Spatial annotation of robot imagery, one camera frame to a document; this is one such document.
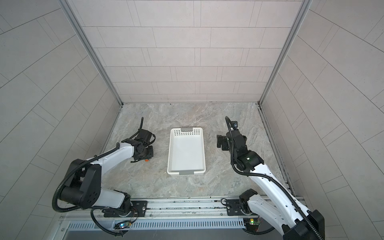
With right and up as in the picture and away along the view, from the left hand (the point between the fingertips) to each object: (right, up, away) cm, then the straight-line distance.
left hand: (152, 152), depth 90 cm
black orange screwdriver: (-1, -2, -7) cm, 8 cm away
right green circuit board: (+53, -26, -22) cm, 64 cm away
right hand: (+43, +12, -12) cm, 46 cm away
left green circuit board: (-5, -25, -25) cm, 36 cm away
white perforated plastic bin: (+21, +1, 0) cm, 21 cm away
